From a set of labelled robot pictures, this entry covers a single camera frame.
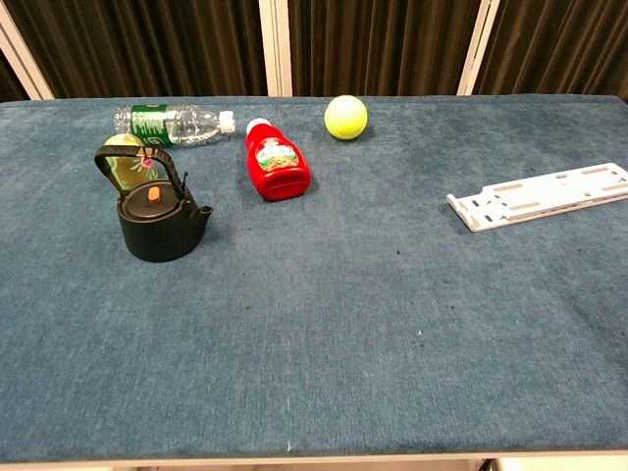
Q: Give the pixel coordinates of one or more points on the black cast iron teapot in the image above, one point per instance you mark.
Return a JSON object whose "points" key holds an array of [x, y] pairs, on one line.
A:
{"points": [[162, 230]]}

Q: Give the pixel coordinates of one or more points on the green printed drink can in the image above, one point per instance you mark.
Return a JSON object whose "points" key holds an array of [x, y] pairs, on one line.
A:
{"points": [[128, 164]]}

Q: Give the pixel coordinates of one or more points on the dark brown curtain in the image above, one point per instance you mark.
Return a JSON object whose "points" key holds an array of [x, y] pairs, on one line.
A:
{"points": [[147, 46]]}

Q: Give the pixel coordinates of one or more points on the white vertical frame post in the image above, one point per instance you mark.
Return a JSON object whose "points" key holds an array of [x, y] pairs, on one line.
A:
{"points": [[476, 46], [22, 54], [276, 46]]}

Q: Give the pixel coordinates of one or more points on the white plastic slotted bracket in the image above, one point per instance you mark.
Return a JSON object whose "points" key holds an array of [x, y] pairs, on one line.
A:
{"points": [[539, 193]]}

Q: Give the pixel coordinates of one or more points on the clear water bottle green label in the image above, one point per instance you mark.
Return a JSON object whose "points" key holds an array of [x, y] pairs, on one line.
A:
{"points": [[186, 125]]}

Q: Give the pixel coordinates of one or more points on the blue carpet table cloth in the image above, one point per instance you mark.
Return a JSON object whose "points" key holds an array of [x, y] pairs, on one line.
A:
{"points": [[314, 319]]}

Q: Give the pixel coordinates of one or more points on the red ketchup bottle white cap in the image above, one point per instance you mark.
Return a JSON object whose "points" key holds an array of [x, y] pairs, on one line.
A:
{"points": [[277, 167]]}

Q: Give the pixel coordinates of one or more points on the yellow tennis ball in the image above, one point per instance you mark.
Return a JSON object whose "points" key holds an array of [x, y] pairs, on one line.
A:
{"points": [[346, 118]]}

